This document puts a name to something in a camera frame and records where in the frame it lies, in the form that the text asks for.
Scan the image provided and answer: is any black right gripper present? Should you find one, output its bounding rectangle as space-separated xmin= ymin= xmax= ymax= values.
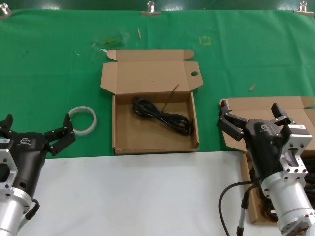
xmin=216 ymin=99 xmax=296 ymax=178

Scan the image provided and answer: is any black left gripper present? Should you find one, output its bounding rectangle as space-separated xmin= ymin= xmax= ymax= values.
xmin=0 ymin=113 xmax=76 ymax=197

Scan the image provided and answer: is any black cable bundle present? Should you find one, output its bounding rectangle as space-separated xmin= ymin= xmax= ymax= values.
xmin=132 ymin=84 xmax=193 ymax=135

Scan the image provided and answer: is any open brown cardboard box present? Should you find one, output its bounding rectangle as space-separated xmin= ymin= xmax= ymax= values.
xmin=219 ymin=96 xmax=315 ymax=224

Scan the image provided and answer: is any cardboard box with holed flap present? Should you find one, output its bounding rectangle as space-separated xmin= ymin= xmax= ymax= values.
xmin=100 ymin=49 xmax=204 ymax=155

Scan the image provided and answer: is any green cloth table mat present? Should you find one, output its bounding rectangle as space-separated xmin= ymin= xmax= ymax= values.
xmin=0 ymin=9 xmax=315 ymax=160

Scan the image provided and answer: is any clear adhesive tape roll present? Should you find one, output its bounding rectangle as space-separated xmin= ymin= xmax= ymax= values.
xmin=67 ymin=106 xmax=97 ymax=136

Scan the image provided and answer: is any clear film patch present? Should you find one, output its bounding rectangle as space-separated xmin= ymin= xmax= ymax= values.
xmin=91 ymin=31 xmax=130 ymax=53

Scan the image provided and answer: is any metal binder clip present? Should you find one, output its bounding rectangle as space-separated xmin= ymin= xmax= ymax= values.
xmin=0 ymin=4 xmax=12 ymax=20
xmin=141 ymin=0 xmax=161 ymax=17
xmin=293 ymin=1 xmax=315 ymax=16

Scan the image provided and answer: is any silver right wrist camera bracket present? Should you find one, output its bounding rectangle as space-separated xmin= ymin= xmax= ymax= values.
xmin=279 ymin=124 xmax=313 ymax=175

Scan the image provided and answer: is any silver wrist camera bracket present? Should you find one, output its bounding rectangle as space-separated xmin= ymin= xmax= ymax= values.
xmin=279 ymin=124 xmax=313 ymax=175
xmin=0 ymin=147 xmax=19 ymax=192

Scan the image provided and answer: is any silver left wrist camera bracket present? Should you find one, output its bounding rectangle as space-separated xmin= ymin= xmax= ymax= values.
xmin=0 ymin=147 xmax=19 ymax=192

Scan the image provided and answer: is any pile of black cable bundles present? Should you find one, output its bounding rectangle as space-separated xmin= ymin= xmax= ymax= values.
xmin=249 ymin=153 xmax=315 ymax=219

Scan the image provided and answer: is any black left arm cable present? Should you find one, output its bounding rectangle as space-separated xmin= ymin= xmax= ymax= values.
xmin=19 ymin=198 xmax=40 ymax=231

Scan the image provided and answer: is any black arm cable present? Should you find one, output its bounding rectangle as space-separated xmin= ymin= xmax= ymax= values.
xmin=218 ymin=180 xmax=262 ymax=236
xmin=19 ymin=198 xmax=40 ymax=231

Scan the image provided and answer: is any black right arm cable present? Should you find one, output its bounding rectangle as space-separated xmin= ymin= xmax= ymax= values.
xmin=218 ymin=180 xmax=262 ymax=236

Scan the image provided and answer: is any cable with silver plug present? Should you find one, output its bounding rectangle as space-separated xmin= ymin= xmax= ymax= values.
xmin=235 ymin=184 xmax=262 ymax=236

